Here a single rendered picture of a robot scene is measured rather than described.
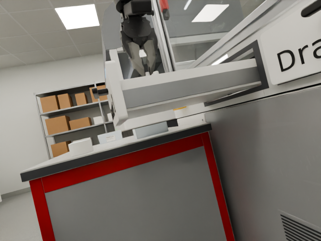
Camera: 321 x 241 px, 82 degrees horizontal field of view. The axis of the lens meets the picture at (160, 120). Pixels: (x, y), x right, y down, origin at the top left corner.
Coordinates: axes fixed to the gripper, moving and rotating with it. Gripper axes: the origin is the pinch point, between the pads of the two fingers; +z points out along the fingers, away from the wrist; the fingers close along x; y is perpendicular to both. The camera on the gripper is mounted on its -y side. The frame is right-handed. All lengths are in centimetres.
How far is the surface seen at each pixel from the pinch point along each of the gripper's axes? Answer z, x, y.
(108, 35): -52, -2, 82
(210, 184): 38.8, -16.1, 12.4
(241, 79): 8.7, -17.8, -11.4
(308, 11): 3.3, -17.6, -27.5
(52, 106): -70, 108, 387
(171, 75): 5.0, -1.6, -11.1
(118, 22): -61, -11, 82
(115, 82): 5.0, 9.9, -12.9
